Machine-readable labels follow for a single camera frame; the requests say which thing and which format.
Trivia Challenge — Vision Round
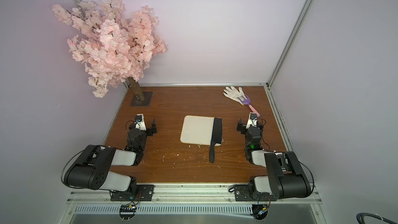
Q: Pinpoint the black cleaver knife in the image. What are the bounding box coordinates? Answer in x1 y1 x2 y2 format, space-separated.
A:
209 118 223 163

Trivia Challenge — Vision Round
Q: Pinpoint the white cutting board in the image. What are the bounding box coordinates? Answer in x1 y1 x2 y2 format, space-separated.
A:
180 115 223 146

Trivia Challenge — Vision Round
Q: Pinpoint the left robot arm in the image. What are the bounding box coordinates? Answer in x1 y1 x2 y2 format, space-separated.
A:
61 114 157 201

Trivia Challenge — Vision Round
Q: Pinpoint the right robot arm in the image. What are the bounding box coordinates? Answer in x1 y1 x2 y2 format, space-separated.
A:
237 119 314 201

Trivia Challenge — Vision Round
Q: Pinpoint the left circuit board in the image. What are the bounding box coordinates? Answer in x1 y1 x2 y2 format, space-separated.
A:
119 204 137 222

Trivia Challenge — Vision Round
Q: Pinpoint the circuit board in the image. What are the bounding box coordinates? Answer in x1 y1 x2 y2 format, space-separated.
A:
251 204 269 221
119 204 137 222

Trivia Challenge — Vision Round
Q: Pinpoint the right circuit board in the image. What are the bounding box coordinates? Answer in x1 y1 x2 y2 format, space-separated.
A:
251 204 269 221

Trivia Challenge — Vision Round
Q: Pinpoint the purple pink toy rake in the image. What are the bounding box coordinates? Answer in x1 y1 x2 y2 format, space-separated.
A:
238 94 261 117

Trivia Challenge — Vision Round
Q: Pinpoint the white work glove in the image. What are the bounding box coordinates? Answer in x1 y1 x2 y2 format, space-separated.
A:
223 86 245 105

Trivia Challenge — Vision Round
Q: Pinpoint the pink cherry blossom tree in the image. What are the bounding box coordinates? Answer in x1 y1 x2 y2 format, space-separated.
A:
51 0 167 98

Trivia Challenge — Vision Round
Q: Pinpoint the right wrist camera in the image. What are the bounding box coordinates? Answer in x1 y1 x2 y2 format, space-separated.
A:
246 112 258 129

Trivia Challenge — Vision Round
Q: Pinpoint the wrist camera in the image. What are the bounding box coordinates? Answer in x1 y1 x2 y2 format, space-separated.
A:
134 114 147 131
246 112 258 129

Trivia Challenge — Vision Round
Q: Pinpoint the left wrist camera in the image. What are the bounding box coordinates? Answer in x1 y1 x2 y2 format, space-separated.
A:
134 114 147 131

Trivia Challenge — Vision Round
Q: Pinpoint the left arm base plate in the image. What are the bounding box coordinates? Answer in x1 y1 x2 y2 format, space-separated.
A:
110 184 155 202

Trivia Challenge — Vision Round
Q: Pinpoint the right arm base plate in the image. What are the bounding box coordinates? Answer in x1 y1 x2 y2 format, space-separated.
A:
228 184 277 202

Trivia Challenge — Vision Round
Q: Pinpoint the aluminium front rail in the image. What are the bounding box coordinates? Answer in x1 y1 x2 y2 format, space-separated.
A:
66 183 321 206

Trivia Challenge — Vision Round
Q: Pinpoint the black cable bottom right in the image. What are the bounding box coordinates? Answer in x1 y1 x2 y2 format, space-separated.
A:
356 213 398 224

